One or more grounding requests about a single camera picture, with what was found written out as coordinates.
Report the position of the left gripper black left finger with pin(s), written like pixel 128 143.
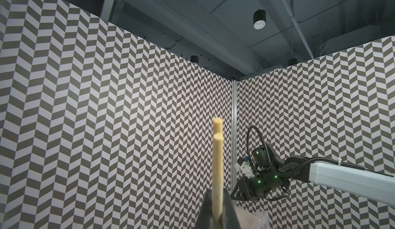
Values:
pixel 205 217

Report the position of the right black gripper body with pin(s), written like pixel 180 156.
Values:
pixel 253 187

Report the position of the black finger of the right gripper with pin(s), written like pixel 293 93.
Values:
pixel 239 191

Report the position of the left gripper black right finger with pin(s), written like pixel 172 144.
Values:
pixel 229 219

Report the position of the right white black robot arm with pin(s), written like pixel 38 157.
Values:
pixel 263 171

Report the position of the white bin with plastic bag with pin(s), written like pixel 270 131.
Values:
pixel 257 220

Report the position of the black cylinder ceiling lamp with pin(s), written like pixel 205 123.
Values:
pixel 259 19

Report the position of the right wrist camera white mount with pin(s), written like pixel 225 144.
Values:
pixel 243 165

